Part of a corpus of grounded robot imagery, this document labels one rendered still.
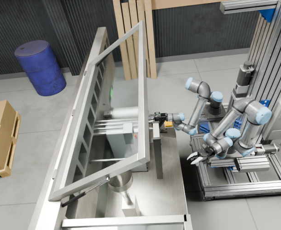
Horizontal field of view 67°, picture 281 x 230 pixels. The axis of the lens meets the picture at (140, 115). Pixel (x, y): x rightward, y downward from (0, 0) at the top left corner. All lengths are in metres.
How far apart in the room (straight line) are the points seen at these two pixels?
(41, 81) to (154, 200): 3.24
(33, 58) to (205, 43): 3.25
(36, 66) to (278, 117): 3.64
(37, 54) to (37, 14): 0.83
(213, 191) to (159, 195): 0.94
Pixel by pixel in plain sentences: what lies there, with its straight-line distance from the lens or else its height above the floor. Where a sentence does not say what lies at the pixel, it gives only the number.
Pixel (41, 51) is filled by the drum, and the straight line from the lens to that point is 4.15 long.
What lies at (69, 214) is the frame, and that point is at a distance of 1.27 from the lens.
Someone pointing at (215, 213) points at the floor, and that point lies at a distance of 2.76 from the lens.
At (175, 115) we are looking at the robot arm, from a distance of 1.95.
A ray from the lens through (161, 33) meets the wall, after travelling 4.46.
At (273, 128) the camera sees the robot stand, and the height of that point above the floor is 0.95.
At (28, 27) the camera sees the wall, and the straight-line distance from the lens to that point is 4.81.
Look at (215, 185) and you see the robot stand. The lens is 2.64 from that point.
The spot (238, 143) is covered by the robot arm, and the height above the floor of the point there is 1.04.
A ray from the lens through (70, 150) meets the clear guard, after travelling 1.17.
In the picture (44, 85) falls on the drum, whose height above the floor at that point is 0.27.
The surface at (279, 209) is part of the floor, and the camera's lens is 2.99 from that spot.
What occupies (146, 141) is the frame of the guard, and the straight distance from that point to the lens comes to 0.76.
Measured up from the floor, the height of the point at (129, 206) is 1.17.
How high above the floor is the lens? 2.56
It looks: 46 degrees down
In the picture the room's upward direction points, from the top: 9 degrees counter-clockwise
